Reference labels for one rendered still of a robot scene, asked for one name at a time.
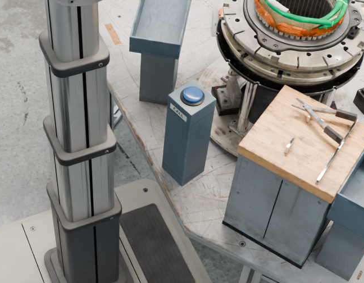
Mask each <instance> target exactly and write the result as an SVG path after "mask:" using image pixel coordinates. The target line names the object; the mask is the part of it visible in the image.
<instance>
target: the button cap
mask: <svg viewBox="0 0 364 283"><path fill-rule="evenodd" d="M202 96H203V93H202V91H201V90H200V89H199V88H197V87H194V86H190V87H187V88H186V89H184V91H183V99H184V100H185V101H186V102H188V103H198V102H200V101H201V100H202Z"/></svg>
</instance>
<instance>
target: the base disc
mask: <svg viewBox="0 0 364 283"><path fill-rule="evenodd" d="M229 67H230V66H229V65H228V62H226V61H225V60H224V58H223V57H222V56H221V57H219V58H218V59H216V60H215V61H213V62H212V63H211V64H210V65H209V66H208V67H207V68H206V69H205V70H204V72H203V73H202V75H201V76H200V78H199V80H198V84H199V85H201V86H202V87H203V88H204V89H206V91H208V92H209V93H210V94H211V89H212V86H220V85H227V82H225V81H223V79H222V75H223V74H224V73H225V72H227V71H228V70H229ZM237 81H238V84H239V86H240V89H241V88H242V87H243V86H244V85H245V84H246V83H247V80H245V79H244V78H242V77H241V76H239V77H238V78H237ZM211 95H212V94H211ZM334 98H335V104H336V107H337V109H341V110H344V111H347V112H351V105H350V102H349V99H348V96H347V94H346V92H345V90H344V88H343V87H341V88H339V89H337V90H336V92H335V95H334ZM342 105H343V106H342ZM239 116H240V110H239V113H238V114H233V115H224V116H219V114H218V112H217V109H216V106H215V111H214V116H213V122H212V128H211V135H210V137H211V138H212V139H213V140H214V141H215V142H216V143H217V144H218V145H219V146H221V147H222V148H224V149H225V150H226V151H228V152H229V153H231V154H233V155H235V156H236V157H238V155H239V153H237V150H238V145H239V143H240V142H241V141H242V140H243V137H241V136H240V135H238V134H237V133H236V132H234V131H233V130H232V129H230V128H229V123H230V122H231V121H232V120H239ZM253 125H254V124H253V123H251V122H249V125H248V127H249V128H250V129H251V128H252V127H253Z"/></svg>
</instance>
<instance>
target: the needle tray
mask: <svg viewBox="0 0 364 283"><path fill-rule="evenodd" d="M191 2H192V0H140V1H139V5H138V9H137V11H136V15H135V19H134V22H133V26H132V29H131V33H130V36H129V52H135V53H141V59H140V87H139V101H143V102H149V103H156V104H163V105H167V102H168V95H169V94H170V93H172V92H174V89H175V84H176V79H177V75H178V64H179V57H180V52H181V46H182V43H183V39H184V33H185V28H186V24H187V20H188V15H189V10H190V5H191Z"/></svg>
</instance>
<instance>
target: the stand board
mask: <svg viewBox="0 0 364 283"><path fill-rule="evenodd" d="M296 98H299V99H300V100H302V101H304V102H305V103H307V104H308V105H309V106H314V107H321V108H328V109H332V108H330V107H328V106H326V105H324V104H322V103H320V102H318V101H316V100H314V99H312V98H310V97H308V96H306V95H304V94H302V93H300V92H298V91H296V90H294V89H292V88H290V87H288V86H286V85H284V86H283V88H282V89H281V91H279V93H278V94H277V96H276V97H275V98H274V100H273V101H272V102H271V103H270V105H269V106H268V107H267V108H266V110H265V111H264V113H263V114H262V115H261V116H260V118H259V119H258V120H257V122H256V123H255V124H254V125H253V127H252V128H251V129H250V130H249V132H248V133H247V135H246V136H245V137H244V138H243V140H242V141H241V142H240V143H239V145H238V150H237V153H239V154H241V155H243V156H245V157H246V158H248V159H250V160H252V161H253V162H255V163H258V164H259V165H261V166H263V167H264V168H266V169H268V170H270V171H272V172H274V173H276V174H277V175H279V176H281V177H283V178H285V179H287V180H288V181H290V182H292V183H294V184H296V185H298V186H299V187H301V188H303V189H305V190H306V191H308V192H310V193H312V194H314V195H316V196H317V197H319V198H321V199H323V200H325V201H327V202H329V203H330V204H331V203H332V202H333V200H334V199H335V196H336V194H337V192H338V191H339V189H340V187H341V186H342V184H343V182H344V181H345V179H346V178H347V176H348V174H349V173H350V171H351V169H352V168H353V166H354V165H355V163H356V162H357V160H358V158H359V157H360V155H361V153H362V152H363V150H364V124H362V123H360V122H358V123H357V125H356V126H355V128H354V129H353V131H352V132H351V134H350V136H349V137H348V139H347V140H346V142H345V143H344V145H343V146H342V148H341V150H340V151H339V153H338V154H337V156H336V157H335V159H334V160H333V162H332V164H331V165H330V167H329V168H328V169H327V171H326V173H325V174H324V176H323V177H322V179H321V181H320V182H319V184H318V185H316V184H315V183H316V180H317V179H318V177H319V175H320V174H321V173H322V171H323V169H324V168H325V166H326V165H327V163H328V162H329V160H330V158H331V157H332V155H333V154H334V152H335V151H336V149H337V148H338V146H339V144H338V143H337V142H336V141H334V140H332V138H330V137H329V136H328V135H326V134H325V133H324V130H323V129H322V128H321V127H320V126H319V125H318V123H317V122H316V121H315V120H314V119H313V118H311V120H310V121H309V123H306V120H307V117H308V115H309V114H308V113H307V112H306V111H303V110H301V109H298V108H295V107H293V106H292V104H295V105H298V106H301V107H303V104H301V103H300V102H299V101H297V100H296ZM315 114H317V116H318V117H319V118H321V119H323V120H324V121H323V122H324V123H325V125H326V126H327V125H329V126H330V127H331V128H332V129H333V130H335V131H336V132H337V133H338V134H340V135H341V136H342V137H343V138H344V137H345V136H346V134H347V132H348V131H349V129H350V128H351V126H352V125H353V123H354V122H353V121H349V120H346V119H343V118H339V117H335V115H331V114H327V113H320V112H315ZM293 137H295V141H294V144H293V145H292V147H291V148H290V149H289V151H288V153H287V154H286V153H284V152H285V148H286V146H287V145H288V144H289V142H290V141H291V139H292V138H293Z"/></svg>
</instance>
